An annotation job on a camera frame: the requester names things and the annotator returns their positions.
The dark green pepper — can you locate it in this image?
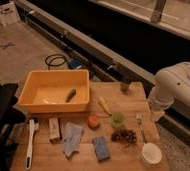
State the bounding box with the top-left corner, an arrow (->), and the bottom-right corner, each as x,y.
65,89 -> 76,103

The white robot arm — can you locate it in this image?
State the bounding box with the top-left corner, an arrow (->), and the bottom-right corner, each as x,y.
148,62 -> 190,122

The blue device on floor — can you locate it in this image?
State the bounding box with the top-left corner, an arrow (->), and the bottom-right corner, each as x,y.
68,60 -> 82,69

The dark metal cup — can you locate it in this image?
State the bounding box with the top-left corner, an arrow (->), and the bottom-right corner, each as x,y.
121,77 -> 131,94

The orange round fruit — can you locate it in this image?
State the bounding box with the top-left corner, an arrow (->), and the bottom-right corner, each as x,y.
87,114 -> 100,129

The green plastic cup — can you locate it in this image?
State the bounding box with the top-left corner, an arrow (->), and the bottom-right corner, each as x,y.
111,112 -> 124,129

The yellow plastic bin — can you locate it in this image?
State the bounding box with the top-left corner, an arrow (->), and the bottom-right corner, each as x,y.
19,69 -> 90,113

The grey blue cloth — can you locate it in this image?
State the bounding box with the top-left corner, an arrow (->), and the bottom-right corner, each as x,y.
62,122 -> 84,158

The silver fork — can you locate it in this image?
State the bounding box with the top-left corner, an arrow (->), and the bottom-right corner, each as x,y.
136,113 -> 147,144

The small cardboard box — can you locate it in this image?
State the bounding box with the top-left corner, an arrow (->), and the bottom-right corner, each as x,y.
49,117 -> 60,141

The bunch of dark grapes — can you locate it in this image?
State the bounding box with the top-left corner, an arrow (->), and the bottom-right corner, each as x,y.
111,129 -> 137,144

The blue sponge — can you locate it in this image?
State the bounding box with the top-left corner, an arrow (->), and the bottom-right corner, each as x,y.
92,136 -> 110,161

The stack of white plates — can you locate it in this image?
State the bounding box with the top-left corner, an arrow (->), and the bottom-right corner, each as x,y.
140,143 -> 163,166

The black chair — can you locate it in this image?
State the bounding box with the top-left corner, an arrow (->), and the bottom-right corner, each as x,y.
0,83 -> 26,171

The white cardboard box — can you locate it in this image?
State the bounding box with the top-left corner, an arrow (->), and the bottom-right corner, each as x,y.
0,1 -> 20,26

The black coiled cable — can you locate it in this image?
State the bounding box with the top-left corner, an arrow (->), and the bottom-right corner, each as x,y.
44,53 -> 69,70

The white handled brush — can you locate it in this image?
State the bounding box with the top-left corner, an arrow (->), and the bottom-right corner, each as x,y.
26,119 -> 35,169

